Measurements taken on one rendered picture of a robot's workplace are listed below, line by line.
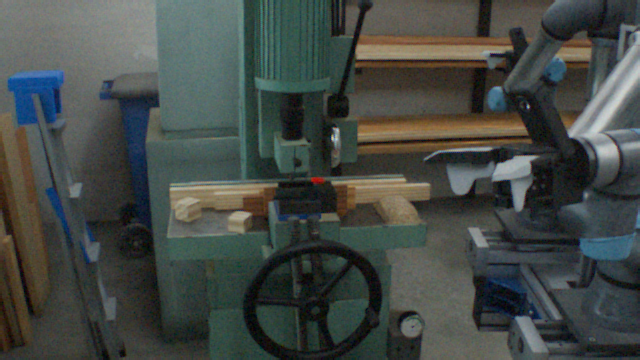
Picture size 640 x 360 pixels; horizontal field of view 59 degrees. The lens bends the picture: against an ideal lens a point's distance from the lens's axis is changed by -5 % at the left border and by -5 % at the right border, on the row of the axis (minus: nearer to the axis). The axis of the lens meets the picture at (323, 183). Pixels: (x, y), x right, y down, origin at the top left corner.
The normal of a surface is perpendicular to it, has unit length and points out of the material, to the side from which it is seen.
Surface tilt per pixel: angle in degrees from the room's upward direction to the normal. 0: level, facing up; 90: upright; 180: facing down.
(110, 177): 90
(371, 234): 90
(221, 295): 90
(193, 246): 90
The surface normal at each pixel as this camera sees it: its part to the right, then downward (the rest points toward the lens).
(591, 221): -0.91, 0.12
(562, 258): -0.01, 0.32
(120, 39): 0.25, 0.31
